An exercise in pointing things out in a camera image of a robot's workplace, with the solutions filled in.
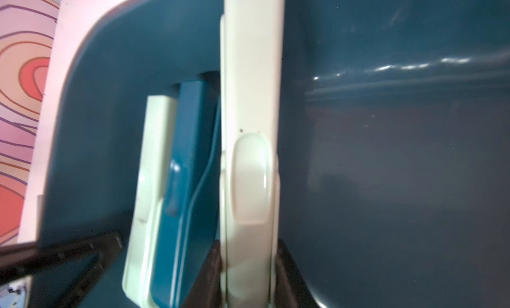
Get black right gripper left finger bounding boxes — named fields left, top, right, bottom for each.
left=181, top=240, right=221, bottom=308

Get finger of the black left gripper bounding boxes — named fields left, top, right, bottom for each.
left=1, top=232, right=124, bottom=307

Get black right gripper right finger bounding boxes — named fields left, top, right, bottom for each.
left=274, top=239, right=319, bottom=308

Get light green pliers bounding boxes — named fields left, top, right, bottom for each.
left=122, top=96, right=178, bottom=307

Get teal plastic storage box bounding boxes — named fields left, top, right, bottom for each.
left=39, top=0, right=509, bottom=307

